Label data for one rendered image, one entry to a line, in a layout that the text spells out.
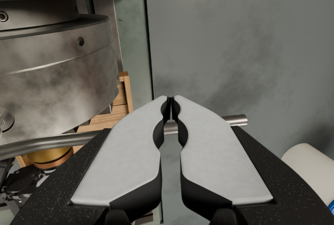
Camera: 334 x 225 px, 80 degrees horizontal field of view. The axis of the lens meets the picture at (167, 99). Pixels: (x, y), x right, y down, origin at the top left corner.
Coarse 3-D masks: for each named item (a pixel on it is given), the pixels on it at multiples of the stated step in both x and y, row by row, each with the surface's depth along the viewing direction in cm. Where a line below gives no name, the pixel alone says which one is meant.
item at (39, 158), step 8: (32, 152) 37; (40, 152) 37; (48, 152) 37; (56, 152) 38; (64, 152) 39; (72, 152) 42; (32, 160) 38; (40, 160) 37; (48, 160) 38; (56, 160) 39; (64, 160) 40; (40, 168) 39; (48, 168) 39; (56, 168) 40
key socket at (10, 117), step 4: (0, 108) 21; (4, 108) 21; (0, 112) 21; (4, 112) 21; (8, 112) 21; (4, 116) 21; (8, 116) 22; (12, 116) 22; (4, 120) 22; (8, 120) 22; (12, 120) 22; (4, 124) 22; (8, 124) 22; (12, 124) 22; (4, 128) 22; (8, 128) 22
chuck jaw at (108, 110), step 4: (112, 104) 40; (108, 108) 37; (100, 112) 37; (104, 112) 37; (108, 112) 38; (88, 120) 38; (84, 124) 38; (88, 124) 38; (76, 128) 40; (68, 132) 38; (72, 132) 38; (76, 132) 39
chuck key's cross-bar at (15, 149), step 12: (228, 120) 19; (240, 120) 20; (84, 132) 18; (96, 132) 18; (168, 132) 19; (12, 144) 17; (24, 144) 17; (36, 144) 17; (48, 144) 17; (60, 144) 17; (72, 144) 17; (84, 144) 18; (0, 156) 16; (12, 156) 17
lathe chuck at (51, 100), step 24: (24, 72) 21; (48, 72) 22; (72, 72) 24; (96, 72) 28; (0, 96) 20; (24, 96) 22; (48, 96) 23; (72, 96) 25; (96, 96) 29; (24, 120) 22; (48, 120) 24; (72, 120) 26; (0, 144) 22
